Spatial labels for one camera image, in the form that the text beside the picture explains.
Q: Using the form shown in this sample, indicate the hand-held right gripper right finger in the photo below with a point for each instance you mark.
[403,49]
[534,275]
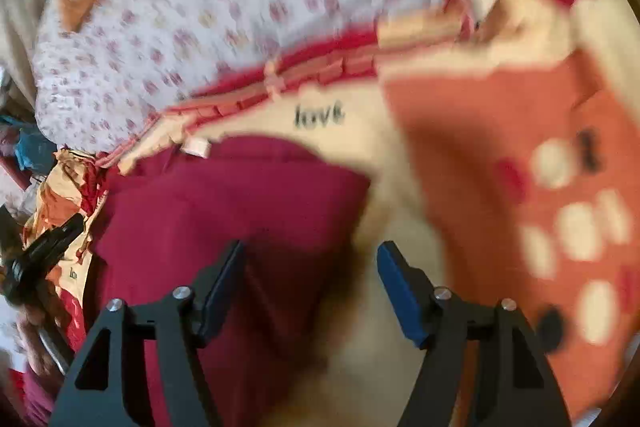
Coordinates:
[400,292]

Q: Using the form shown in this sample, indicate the beige curtain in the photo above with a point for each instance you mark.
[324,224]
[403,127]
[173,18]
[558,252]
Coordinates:
[20,22]

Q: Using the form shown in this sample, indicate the grey metal rod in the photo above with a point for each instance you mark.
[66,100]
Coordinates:
[50,347]

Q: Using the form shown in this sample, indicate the teal plastic bag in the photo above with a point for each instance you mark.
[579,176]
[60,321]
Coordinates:
[30,152]

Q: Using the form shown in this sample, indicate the maroon garment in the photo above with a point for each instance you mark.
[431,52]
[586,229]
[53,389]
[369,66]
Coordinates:
[200,207]

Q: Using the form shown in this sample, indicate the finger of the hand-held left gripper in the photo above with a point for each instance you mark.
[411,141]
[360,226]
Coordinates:
[47,247]

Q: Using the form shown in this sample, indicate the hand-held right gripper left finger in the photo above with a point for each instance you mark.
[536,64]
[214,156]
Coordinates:
[220,292]

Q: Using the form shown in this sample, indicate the white floral quilt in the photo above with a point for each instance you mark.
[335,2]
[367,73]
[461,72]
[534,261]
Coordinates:
[250,7]

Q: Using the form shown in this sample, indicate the orange red printed blanket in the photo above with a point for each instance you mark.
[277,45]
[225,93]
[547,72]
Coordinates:
[475,132]

